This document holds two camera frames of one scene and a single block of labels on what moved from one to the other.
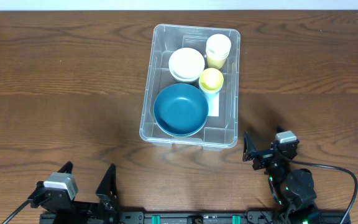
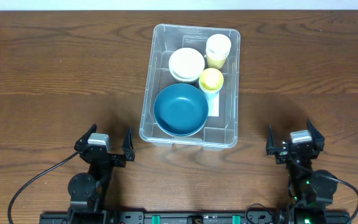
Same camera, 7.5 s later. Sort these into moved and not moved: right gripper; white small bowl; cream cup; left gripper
Moved: left gripper; right gripper
Not moved: white small bowl; cream cup
